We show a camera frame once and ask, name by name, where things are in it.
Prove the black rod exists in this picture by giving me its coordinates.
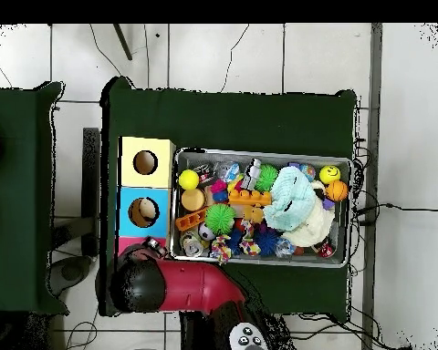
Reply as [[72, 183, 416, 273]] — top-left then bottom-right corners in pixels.
[[112, 23, 133, 62]]

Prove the wooden box with three holes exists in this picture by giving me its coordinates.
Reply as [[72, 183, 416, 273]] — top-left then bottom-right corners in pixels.
[[112, 136, 177, 263]]

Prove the yellow smiley ball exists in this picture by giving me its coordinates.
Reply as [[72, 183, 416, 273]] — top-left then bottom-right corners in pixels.
[[318, 165, 342, 185]]

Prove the black upright panel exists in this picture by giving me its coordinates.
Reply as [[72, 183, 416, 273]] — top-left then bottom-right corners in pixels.
[[81, 127, 101, 258]]

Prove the black power cable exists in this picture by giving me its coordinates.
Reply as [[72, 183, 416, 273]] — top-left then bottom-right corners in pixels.
[[351, 202, 438, 220]]

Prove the mint green waffle cloth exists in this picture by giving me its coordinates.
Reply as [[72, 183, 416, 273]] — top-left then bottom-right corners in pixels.
[[262, 165, 317, 232]]

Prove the orange plastic toy block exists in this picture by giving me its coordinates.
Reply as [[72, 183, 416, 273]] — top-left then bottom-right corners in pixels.
[[174, 207, 209, 233]]

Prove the green spiky rubber ball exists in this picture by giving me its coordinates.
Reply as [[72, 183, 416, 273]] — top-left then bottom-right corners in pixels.
[[204, 202, 237, 235]]

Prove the cream waffle cloth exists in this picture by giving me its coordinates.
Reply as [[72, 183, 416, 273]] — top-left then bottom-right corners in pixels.
[[281, 180, 336, 248]]

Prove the clear mesh bin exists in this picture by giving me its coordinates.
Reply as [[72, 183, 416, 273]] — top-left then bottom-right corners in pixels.
[[169, 147, 353, 269]]

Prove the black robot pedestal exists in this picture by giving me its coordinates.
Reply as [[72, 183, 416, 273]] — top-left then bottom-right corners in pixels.
[[179, 311, 220, 350]]

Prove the orange studded building brick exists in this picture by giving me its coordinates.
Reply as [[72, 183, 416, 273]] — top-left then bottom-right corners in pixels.
[[227, 188, 274, 207]]

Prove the orange basketball toy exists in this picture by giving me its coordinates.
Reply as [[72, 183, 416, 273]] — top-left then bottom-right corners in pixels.
[[325, 180, 349, 202]]

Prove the grey rounded stand base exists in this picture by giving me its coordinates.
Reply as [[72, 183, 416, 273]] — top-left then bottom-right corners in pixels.
[[48, 254, 93, 297]]

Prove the toy hamburger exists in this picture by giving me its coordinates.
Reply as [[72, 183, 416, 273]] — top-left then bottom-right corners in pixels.
[[181, 187, 208, 212]]

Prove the dark green tablecloth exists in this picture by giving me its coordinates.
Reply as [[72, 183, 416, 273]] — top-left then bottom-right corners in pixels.
[[99, 76, 359, 317], [0, 80, 69, 315]]

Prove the yellow tennis ball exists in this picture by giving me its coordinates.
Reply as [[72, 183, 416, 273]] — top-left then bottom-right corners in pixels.
[[177, 169, 201, 191]]

